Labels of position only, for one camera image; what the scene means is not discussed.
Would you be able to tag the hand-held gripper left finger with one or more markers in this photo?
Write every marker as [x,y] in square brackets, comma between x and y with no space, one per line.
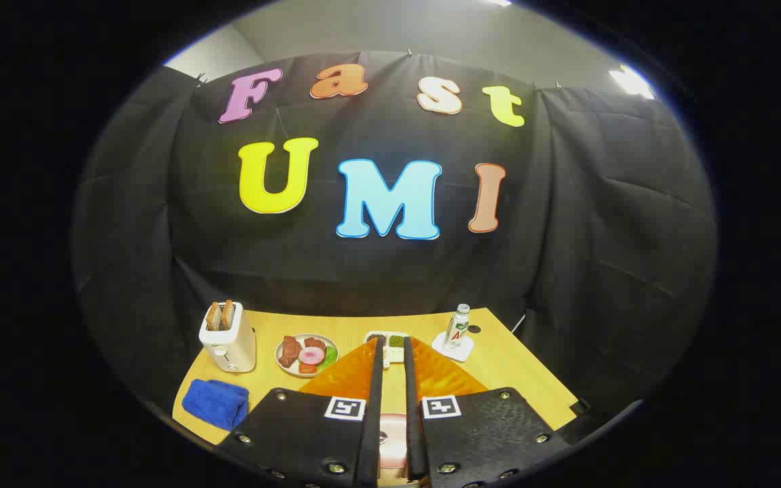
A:
[371,434]

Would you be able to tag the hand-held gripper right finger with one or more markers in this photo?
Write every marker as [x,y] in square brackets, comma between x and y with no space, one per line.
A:
[415,434]

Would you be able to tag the pink round plate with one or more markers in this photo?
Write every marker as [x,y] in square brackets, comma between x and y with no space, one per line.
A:
[394,434]

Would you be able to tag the green lettuce leaf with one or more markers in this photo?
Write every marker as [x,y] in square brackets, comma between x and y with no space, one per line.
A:
[329,356]

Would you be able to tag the orange carrot slice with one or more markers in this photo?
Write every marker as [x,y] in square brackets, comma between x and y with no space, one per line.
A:
[306,369]

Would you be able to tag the white square coaster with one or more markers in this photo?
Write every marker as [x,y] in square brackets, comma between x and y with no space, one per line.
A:
[464,355]

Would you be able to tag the white divided bean dish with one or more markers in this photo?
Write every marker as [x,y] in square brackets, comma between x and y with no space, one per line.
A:
[394,341]

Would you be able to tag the pink ham slice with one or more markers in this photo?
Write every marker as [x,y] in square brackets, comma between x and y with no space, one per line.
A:
[310,355]

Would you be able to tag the small brown meat piece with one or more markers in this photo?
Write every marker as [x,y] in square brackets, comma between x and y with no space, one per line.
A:
[314,342]

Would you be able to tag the grey food plate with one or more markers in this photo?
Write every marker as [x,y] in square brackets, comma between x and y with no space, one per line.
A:
[284,371]

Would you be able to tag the white drink bottle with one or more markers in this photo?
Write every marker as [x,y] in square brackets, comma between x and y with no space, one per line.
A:
[457,332]

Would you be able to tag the large brown meat piece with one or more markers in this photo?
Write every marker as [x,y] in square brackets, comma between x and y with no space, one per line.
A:
[289,351]

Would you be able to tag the blue folded towel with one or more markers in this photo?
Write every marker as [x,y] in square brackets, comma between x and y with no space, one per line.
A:
[214,403]

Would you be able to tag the white toaster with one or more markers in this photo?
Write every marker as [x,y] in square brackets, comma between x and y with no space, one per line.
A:
[234,349]

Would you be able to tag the black table clamp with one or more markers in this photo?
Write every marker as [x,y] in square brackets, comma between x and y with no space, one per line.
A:
[580,407]

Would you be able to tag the toasted bread slice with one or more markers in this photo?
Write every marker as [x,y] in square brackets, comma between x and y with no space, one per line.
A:
[227,314]
[213,317]

